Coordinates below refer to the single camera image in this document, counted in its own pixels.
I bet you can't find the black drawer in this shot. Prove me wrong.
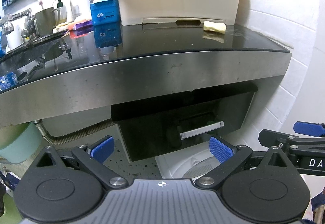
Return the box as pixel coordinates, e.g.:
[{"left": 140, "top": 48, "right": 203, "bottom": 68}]
[{"left": 111, "top": 82, "right": 258, "bottom": 162}]

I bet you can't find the yellow sponge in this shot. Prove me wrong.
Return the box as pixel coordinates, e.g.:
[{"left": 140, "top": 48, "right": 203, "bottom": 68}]
[{"left": 203, "top": 21, "right": 227, "bottom": 35}]

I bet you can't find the mint green plastic basin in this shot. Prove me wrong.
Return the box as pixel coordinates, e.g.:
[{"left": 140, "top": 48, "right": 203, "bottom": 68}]
[{"left": 1, "top": 122, "right": 42, "bottom": 163}]

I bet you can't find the purple orange package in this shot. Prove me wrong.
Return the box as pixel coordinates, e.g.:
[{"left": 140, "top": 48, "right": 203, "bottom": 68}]
[{"left": 68, "top": 20, "right": 93, "bottom": 31}]

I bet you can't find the white paper cup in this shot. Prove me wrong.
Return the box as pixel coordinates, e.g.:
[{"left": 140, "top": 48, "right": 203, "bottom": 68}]
[{"left": 7, "top": 27, "right": 24, "bottom": 51}]

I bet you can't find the blue cartoon face box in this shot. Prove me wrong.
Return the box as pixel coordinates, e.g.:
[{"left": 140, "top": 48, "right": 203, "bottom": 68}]
[{"left": 90, "top": 0, "right": 120, "bottom": 26}]

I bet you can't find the chrome sink faucet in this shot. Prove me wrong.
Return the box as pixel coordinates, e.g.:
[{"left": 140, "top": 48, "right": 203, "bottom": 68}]
[{"left": 1, "top": 8, "right": 35, "bottom": 39}]

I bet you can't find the silver drawer handle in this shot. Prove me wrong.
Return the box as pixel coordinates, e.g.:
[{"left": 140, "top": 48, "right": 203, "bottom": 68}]
[{"left": 180, "top": 121, "right": 224, "bottom": 140}]

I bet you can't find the corrugated metal drain hose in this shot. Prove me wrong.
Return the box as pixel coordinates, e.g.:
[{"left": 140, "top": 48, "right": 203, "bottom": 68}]
[{"left": 34, "top": 119, "right": 116, "bottom": 145}]

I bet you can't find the metal cup with handle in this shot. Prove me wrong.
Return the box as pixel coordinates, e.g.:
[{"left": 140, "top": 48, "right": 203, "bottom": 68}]
[{"left": 35, "top": 7, "right": 60, "bottom": 37}]

